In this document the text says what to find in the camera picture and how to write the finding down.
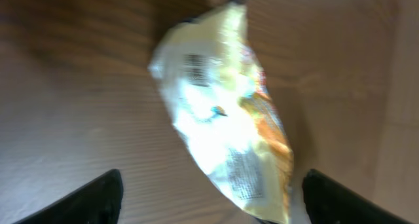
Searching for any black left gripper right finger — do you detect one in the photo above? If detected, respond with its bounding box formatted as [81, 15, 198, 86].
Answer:
[302, 169, 409, 224]

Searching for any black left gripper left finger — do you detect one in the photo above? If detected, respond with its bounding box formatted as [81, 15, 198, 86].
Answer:
[15, 169, 124, 224]

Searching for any yellow snack bag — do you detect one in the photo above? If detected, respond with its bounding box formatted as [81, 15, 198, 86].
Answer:
[149, 0, 294, 223]

